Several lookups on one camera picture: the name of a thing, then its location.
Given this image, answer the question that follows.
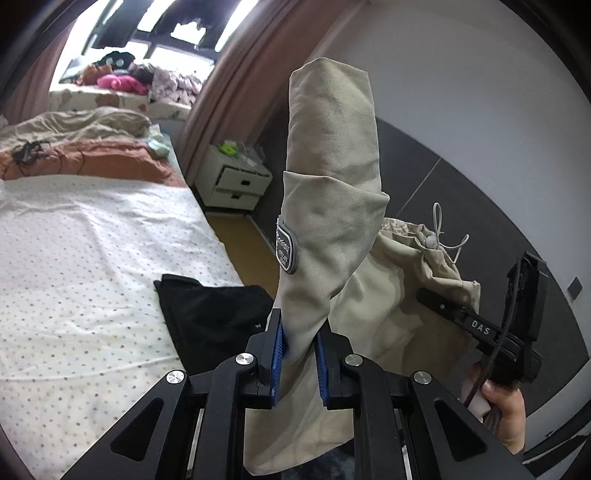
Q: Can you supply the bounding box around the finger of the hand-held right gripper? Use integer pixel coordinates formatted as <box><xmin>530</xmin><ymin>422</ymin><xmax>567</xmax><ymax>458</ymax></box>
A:
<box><xmin>416</xmin><ymin>287</ymin><xmax>467</xmax><ymax>320</ymax></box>

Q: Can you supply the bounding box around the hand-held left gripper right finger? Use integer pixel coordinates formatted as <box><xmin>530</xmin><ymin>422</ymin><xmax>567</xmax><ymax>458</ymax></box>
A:
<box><xmin>316</xmin><ymin>320</ymin><xmax>536</xmax><ymax>480</ymax></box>

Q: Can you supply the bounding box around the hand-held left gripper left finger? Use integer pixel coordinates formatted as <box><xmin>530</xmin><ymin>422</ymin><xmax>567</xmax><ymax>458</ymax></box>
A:
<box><xmin>60</xmin><ymin>309</ymin><xmax>284</xmax><ymax>480</ymax></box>

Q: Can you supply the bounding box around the beige jacket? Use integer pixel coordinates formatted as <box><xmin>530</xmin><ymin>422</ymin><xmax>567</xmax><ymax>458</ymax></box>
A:
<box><xmin>242</xmin><ymin>58</ymin><xmax>483</xmax><ymax>476</ymax></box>

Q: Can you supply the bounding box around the pile of floral clothes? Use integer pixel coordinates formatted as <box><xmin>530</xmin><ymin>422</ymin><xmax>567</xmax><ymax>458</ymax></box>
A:
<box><xmin>129</xmin><ymin>62</ymin><xmax>206</xmax><ymax>104</ymax></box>

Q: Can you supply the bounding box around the row of dark hanging clothes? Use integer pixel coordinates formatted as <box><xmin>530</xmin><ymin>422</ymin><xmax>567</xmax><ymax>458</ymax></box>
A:
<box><xmin>92</xmin><ymin>0</ymin><xmax>232</xmax><ymax>51</ymax></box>

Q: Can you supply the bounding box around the person's right hand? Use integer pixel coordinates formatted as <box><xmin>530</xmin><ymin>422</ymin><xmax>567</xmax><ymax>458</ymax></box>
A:
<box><xmin>468</xmin><ymin>360</ymin><xmax>527</xmax><ymax>455</ymax></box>

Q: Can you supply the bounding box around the black folded garment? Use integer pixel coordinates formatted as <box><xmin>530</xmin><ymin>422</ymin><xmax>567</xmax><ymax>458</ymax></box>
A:
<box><xmin>154</xmin><ymin>274</ymin><xmax>278</xmax><ymax>374</ymax></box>

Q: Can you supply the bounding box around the white nightstand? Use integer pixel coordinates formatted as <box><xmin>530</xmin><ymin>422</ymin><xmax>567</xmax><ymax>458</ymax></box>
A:
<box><xmin>194</xmin><ymin>143</ymin><xmax>273</xmax><ymax>213</ymax></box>

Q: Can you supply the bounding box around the white dotted blanket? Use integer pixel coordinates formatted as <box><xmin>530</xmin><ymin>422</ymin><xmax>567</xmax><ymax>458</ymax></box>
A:
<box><xmin>0</xmin><ymin>178</ymin><xmax>241</xmax><ymax>480</ymax></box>

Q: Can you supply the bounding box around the light green cloth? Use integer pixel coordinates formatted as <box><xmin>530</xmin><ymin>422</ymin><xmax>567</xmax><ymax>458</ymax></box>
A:
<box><xmin>147</xmin><ymin>129</ymin><xmax>172</xmax><ymax>158</ymax></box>

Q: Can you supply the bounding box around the orange blanket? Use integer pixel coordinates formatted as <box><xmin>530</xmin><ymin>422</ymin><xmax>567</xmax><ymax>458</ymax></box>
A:
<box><xmin>0</xmin><ymin>141</ymin><xmax>190</xmax><ymax>188</ymax></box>

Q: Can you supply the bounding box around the patterned window seat cushion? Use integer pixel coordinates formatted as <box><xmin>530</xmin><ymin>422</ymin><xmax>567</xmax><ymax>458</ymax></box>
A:
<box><xmin>48</xmin><ymin>88</ymin><xmax>192</xmax><ymax>123</ymax></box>

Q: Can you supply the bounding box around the crumpled beige duvet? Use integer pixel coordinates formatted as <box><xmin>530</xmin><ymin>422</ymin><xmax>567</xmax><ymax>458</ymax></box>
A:
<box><xmin>0</xmin><ymin>107</ymin><xmax>153</xmax><ymax>153</ymax></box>

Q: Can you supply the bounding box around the pink plush cloth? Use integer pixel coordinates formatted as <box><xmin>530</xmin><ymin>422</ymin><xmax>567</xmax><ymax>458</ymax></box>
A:
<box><xmin>97</xmin><ymin>74</ymin><xmax>151</xmax><ymax>95</ymax></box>

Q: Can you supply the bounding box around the brown plush toy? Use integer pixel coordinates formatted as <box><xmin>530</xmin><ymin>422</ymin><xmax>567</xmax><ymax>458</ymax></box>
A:
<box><xmin>78</xmin><ymin>65</ymin><xmax>112</xmax><ymax>86</ymax></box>

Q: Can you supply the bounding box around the black plush toy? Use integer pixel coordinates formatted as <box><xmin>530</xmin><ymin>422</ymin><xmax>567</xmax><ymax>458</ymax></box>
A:
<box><xmin>99</xmin><ymin>51</ymin><xmax>137</xmax><ymax>70</ymax></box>

